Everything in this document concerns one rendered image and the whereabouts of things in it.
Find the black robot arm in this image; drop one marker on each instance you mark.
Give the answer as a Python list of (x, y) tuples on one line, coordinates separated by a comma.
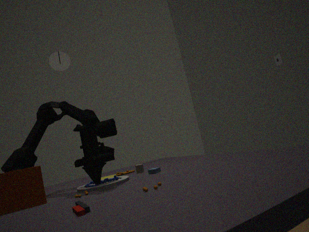
[(24, 157)]

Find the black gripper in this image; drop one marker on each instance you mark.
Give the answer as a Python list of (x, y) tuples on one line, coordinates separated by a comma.
[(93, 161)]

